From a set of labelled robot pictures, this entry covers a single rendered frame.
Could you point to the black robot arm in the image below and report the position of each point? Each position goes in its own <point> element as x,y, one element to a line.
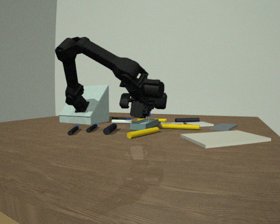
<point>126,70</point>

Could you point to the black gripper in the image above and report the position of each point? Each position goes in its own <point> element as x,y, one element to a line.
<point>152,102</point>

